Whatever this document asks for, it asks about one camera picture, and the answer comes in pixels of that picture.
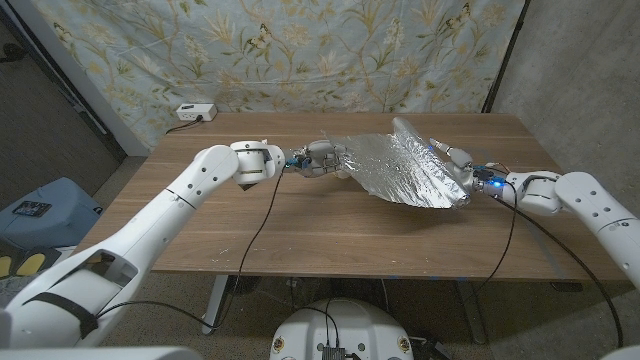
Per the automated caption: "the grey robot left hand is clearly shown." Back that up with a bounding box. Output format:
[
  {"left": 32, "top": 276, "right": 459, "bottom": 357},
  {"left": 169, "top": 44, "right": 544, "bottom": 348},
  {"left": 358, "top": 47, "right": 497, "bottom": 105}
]
[{"left": 292, "top": 139, "right": 351, "bottom": 180}]

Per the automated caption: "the aluminum foil sheet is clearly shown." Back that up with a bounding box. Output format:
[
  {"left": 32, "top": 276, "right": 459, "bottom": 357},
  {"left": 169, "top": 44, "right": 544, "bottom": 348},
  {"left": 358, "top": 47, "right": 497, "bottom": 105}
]
[{"left": 324, "top": 116, "right": 472, "bottom": 210}]

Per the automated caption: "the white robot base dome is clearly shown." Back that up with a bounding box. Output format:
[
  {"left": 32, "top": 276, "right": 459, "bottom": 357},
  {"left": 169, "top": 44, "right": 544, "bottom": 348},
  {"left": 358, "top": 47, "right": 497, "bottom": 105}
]
[{"left": 269, "top": 298, "right": 415, "bottom": 360}]

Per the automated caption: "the floral backdrop cloth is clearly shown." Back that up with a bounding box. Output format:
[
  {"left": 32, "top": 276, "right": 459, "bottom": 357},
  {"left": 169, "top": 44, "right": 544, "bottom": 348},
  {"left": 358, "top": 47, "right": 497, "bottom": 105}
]
[{"left": 30, "top": 0, "right": 529, "bottom": 151}]

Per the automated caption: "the white power strip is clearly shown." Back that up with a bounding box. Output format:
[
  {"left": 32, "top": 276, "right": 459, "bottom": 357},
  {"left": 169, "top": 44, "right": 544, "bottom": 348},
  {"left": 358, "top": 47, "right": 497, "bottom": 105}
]
[{"left": 175, "top": 103, "right": 218, "bottom": 123}]

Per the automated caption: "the grey table leg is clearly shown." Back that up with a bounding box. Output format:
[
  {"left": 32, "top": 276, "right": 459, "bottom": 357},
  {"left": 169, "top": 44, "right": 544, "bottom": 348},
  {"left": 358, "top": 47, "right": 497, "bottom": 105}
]
[
  {"left": 201, "top": 274, "right": 230, "bottom": 336},
  {"left": 455, "top": 279, "right": 489, "bottom": 346}
]

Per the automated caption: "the black backdrop stand pole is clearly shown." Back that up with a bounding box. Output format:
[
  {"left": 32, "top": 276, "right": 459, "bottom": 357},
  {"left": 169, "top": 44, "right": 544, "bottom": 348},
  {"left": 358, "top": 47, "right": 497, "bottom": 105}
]
[{"left": 480, "top": 0, "right": 532, "bottom": 114}]

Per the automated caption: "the black printed marker card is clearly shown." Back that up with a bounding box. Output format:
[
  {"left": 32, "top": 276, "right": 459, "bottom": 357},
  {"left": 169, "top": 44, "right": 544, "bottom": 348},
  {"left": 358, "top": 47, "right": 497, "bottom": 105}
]
[{"left": 12, "top": 200, "right": 53, "bottom": 218}]

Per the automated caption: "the black shoe yellow insole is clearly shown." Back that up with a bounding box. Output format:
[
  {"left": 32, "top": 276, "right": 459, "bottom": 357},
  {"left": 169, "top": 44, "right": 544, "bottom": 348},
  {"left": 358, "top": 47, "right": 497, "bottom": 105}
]
[
  {"left": 0, "top": 244, "right": 14, "bottom": 280},
  {"left": 12, "top": 247, "right": 62, "bottom": 279}
]

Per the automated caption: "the grey sneaker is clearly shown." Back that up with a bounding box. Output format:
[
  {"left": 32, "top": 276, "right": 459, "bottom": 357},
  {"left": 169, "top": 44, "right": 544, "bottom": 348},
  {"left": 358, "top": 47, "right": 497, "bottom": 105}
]
[{"left": 0, "top": 272, "right": 31, "bottom": 297}]

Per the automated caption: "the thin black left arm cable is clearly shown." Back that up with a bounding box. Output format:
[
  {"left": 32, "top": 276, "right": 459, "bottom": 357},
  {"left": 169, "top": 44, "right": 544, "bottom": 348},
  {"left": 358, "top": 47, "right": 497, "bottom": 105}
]
[{"left": 95, "top": 169, "right": 286, "bottom": 331}]

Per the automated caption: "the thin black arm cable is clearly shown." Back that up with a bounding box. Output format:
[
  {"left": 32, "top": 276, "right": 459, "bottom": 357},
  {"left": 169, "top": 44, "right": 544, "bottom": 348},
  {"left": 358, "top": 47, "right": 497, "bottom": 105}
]
[
  {"left": 472, "top": 189, "right": 519, "bottom": 296},
  {"left": 95, "top": 169, "right": 286, "bottom": 331}
]

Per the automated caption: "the black power strip cord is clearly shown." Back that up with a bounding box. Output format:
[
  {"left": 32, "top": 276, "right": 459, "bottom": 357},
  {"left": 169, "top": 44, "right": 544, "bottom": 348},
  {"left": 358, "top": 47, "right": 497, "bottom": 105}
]
[{"left": 165, "top": 115, "right": 205, "bottom": 135}]

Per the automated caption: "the black cable on base dome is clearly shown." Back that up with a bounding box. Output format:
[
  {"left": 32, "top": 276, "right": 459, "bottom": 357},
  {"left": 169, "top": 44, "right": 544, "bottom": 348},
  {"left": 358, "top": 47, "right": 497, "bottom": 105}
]
[{"left": 298, "top": 298, "right": 342, "bottom": 349}]

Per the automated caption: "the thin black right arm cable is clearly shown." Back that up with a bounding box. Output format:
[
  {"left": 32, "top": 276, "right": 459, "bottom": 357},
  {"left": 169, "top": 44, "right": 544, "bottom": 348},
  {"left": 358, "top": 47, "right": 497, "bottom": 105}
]
[{"left": 472, "top": 189, "right": 519, "bottom": 296}]

